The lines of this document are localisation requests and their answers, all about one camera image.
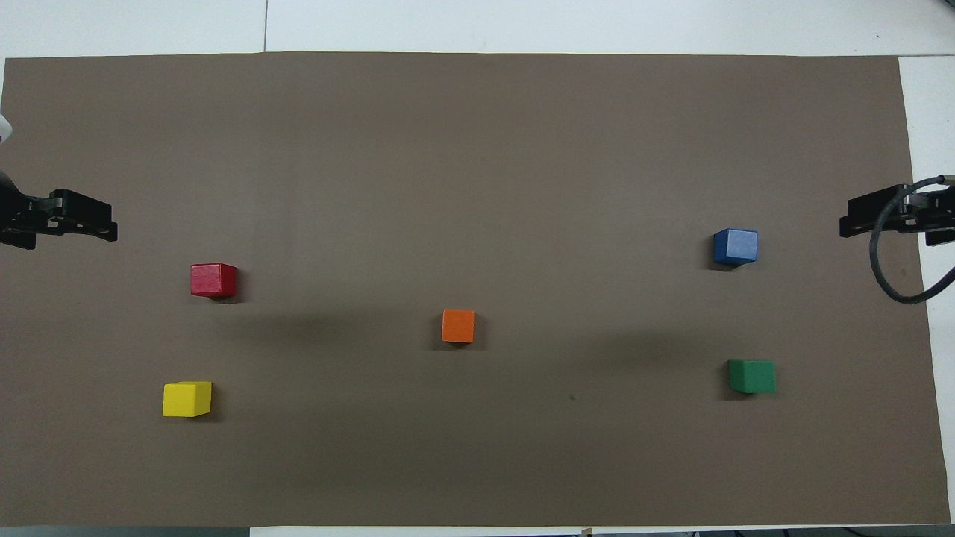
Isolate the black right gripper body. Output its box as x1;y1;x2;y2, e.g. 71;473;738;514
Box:
912;190;955;230

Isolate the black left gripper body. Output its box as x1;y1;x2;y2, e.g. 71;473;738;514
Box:
0;170;32;232

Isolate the red wooden block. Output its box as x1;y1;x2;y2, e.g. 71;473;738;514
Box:
190;263;239;299

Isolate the blue wooden block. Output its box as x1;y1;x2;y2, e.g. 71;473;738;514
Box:
713;228;759;267

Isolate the green wooden block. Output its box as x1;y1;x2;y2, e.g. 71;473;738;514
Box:
727;359;777;395

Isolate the yellow wooden block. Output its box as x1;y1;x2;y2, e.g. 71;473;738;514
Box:
162;381;213;418

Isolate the orange wooden block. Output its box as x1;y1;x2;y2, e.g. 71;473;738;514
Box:
441;310;476;345

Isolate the brown table mat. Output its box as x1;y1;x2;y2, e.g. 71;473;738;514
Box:
0;51;953;528

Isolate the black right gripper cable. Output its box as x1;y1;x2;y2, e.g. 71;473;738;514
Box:
868;175;955;305

